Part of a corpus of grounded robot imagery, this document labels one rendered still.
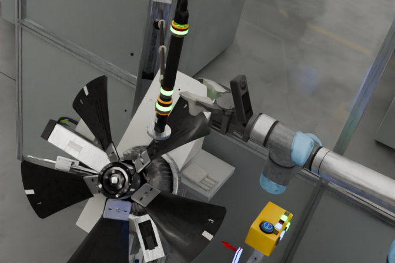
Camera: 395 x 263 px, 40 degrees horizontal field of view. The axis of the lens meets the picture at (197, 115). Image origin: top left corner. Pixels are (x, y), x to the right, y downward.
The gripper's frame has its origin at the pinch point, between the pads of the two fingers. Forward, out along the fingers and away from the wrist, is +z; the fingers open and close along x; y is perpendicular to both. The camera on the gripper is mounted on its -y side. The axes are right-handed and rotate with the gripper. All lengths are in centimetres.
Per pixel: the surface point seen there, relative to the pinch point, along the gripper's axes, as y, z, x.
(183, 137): 27.6, 3.4, 10.3
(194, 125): 24.3, 2.3, 14.2
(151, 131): 19.8, 8.0, -2.7
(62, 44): 68, 105, 70
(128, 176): 41.2, 12.7, -3.3
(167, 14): 13, 38, 48
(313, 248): 103, -45, 70
